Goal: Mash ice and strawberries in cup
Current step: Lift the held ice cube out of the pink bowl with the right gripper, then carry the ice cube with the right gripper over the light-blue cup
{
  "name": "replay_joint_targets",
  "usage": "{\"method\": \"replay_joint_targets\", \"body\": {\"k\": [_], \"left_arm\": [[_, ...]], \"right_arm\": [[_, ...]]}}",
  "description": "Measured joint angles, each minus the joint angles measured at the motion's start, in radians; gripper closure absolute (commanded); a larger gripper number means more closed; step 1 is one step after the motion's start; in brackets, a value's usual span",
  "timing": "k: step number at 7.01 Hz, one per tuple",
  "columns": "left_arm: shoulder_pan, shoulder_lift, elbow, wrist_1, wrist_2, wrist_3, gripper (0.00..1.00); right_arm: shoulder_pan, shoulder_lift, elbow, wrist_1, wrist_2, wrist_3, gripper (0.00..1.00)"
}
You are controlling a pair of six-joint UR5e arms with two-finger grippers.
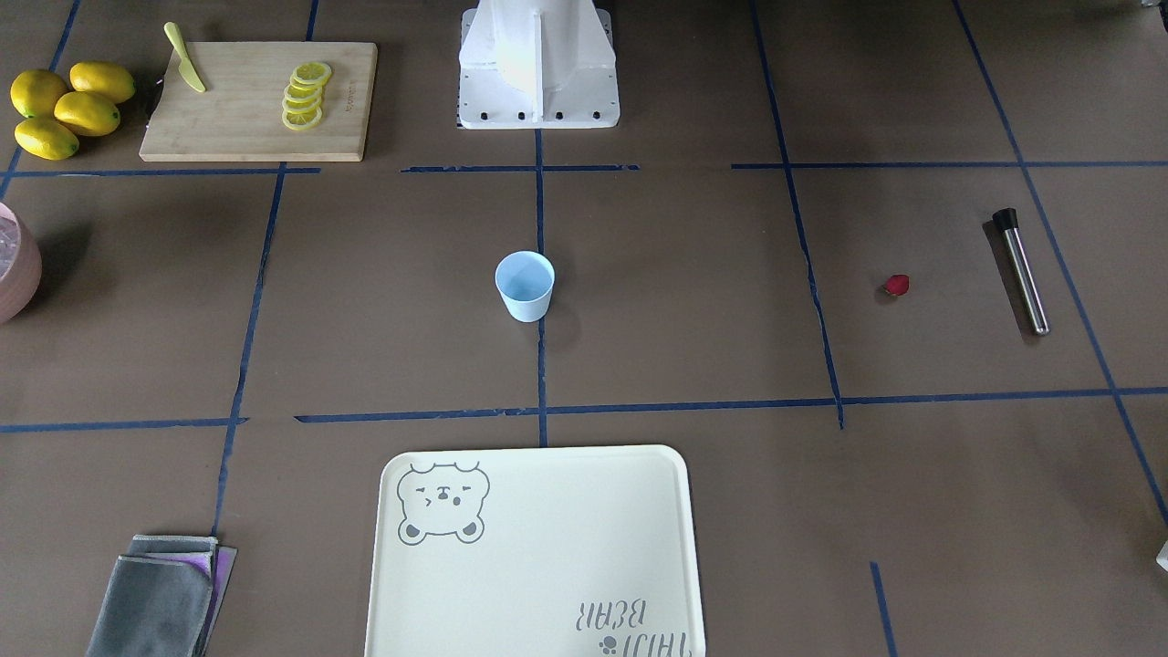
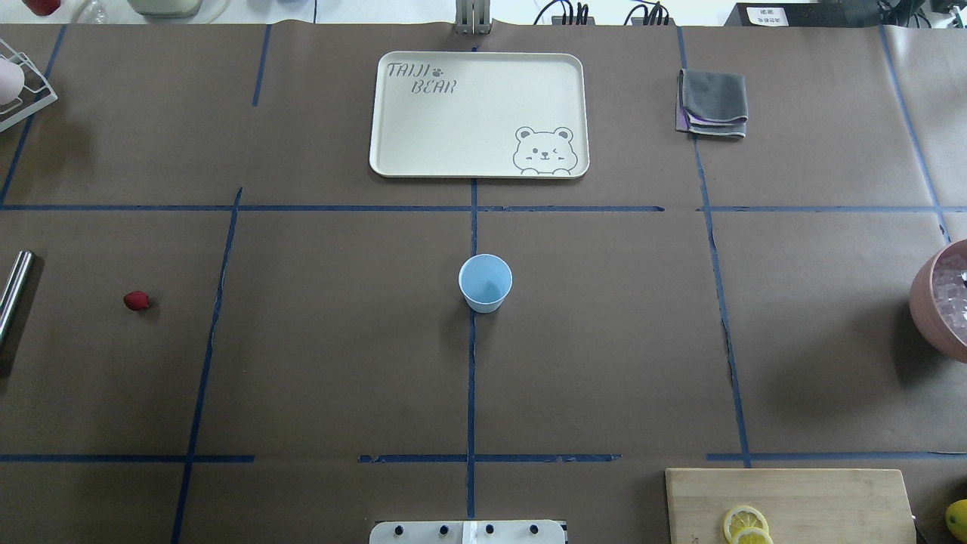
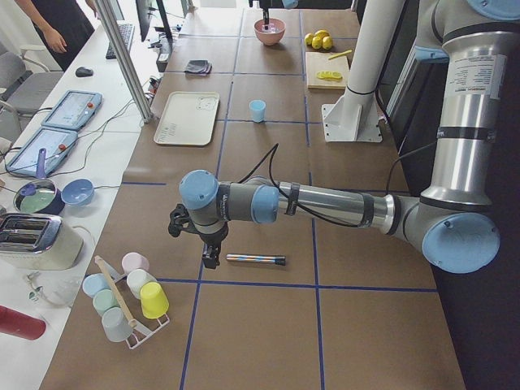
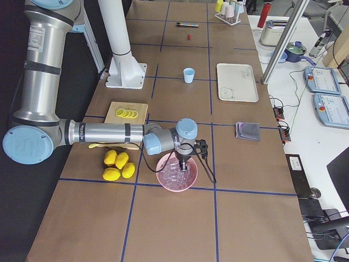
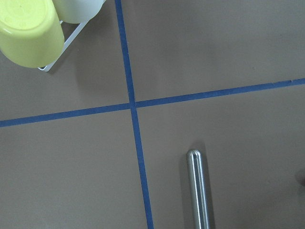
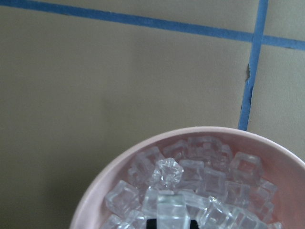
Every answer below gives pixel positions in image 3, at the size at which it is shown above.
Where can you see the bamboo cutting board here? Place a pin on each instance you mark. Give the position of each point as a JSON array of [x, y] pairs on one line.
[[315, 62]]

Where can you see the teach pendant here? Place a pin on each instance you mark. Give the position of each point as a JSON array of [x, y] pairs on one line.
[[74, 110], [58, 144]]

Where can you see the yellow plastic knife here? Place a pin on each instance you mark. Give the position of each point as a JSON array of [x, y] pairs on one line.
[[338, 55]]

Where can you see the teach pendant near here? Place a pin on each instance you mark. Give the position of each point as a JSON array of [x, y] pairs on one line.
[[58, 144]]

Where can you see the green plastic cup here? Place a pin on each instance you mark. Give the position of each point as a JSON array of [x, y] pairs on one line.
[[103, 301]]

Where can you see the lemon slice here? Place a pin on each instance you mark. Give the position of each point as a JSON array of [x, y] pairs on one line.
[[322, 75], [336, 75]]

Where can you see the aluminium frame post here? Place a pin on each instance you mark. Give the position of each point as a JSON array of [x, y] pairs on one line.
[[123, 57]]

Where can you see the pink bowl of ice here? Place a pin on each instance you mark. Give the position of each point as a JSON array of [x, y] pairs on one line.
[[271, 33]]

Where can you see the light blue plastic cup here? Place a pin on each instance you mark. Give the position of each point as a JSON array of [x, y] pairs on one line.
[[257, 109]]

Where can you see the grey folded cloth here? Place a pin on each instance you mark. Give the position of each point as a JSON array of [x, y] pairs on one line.
[[199, 67]]

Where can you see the black computer mouse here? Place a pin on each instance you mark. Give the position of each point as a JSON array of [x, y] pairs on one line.
[[83, 72]]

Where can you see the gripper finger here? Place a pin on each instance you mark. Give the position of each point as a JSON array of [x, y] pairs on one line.
[[266, 18]]

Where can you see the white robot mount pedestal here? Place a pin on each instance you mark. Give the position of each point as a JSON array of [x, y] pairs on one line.
[[354, 117]]

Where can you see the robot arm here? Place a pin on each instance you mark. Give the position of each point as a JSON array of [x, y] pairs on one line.
[[448, 222], [266, 5]]

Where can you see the blue saucepan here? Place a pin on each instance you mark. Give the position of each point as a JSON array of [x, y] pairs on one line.
[[39, 196]]

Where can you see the teach pendant far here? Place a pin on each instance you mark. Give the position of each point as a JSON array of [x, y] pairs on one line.
[[74, 110]]

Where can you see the person in black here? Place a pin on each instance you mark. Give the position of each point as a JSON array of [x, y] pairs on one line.
[[61, 24]]

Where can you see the blue plastic cup on rack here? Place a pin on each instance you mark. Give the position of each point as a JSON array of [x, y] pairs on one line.
[[93, 284]]

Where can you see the blue bowl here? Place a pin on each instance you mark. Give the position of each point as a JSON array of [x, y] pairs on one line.
[[78, 192]]

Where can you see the red bottle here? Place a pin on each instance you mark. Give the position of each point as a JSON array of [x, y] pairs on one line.
[[15, 323]]

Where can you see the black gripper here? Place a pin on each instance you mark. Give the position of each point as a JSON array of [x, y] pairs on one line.
[[214, 239]]

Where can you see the steel muddler black tip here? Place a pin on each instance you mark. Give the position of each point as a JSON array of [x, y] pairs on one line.
[[262, 259]]

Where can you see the white plastic cup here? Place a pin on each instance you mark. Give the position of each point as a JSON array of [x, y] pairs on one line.
[[136, 279]]

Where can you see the grey plastic cup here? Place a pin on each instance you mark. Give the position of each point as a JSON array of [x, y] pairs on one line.
[[115, 325]]

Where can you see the yellow plastic cup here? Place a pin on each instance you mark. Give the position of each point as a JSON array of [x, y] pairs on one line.
[[154, 302]]

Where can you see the whole yellow lemon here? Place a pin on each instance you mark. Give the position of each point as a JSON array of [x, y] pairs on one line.
[[321, 33], [317, 43], [308, 39], [327, 43]]

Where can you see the cream bear serving tray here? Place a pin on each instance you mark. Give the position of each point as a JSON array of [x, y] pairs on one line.
[[188, 119]]

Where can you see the pink plastic cup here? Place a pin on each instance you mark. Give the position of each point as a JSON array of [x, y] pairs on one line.
[[133, 260]]

